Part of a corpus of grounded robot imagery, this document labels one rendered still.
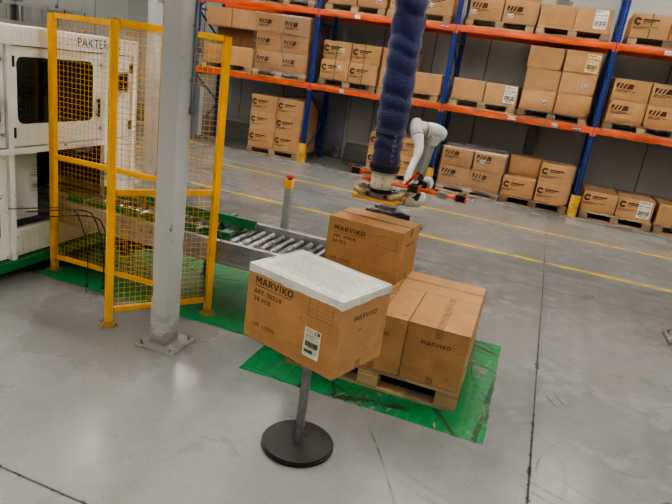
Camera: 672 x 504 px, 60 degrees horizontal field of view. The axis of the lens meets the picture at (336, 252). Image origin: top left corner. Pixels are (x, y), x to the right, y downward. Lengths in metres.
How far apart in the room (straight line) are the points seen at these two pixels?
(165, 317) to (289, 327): 1.46
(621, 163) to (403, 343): 9.45
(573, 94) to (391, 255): 7.55
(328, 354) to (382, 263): 1.68
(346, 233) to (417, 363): 1.14
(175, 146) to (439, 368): 2.16
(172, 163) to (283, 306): 1.37
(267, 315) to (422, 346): 1.23
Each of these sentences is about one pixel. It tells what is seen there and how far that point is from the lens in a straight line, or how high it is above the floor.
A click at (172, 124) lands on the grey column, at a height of 1.53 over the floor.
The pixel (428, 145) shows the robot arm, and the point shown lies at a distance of 5.02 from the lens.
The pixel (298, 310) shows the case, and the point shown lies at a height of 0.89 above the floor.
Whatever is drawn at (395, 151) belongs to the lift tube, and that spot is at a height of 1.48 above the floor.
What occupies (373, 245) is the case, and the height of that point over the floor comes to 0.80.
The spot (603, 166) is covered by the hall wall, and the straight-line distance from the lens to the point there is 12.71.
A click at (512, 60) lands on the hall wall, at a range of 12.66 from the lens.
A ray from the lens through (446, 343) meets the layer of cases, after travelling 3.75.
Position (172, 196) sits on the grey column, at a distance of 3.84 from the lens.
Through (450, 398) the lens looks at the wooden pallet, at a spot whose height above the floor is 0.10.
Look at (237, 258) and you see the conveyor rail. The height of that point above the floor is 0.49.
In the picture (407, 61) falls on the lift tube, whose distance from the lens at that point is 4.22.
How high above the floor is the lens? 2.01
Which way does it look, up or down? 18 degrees down
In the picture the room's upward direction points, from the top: 8 degrees clockwise
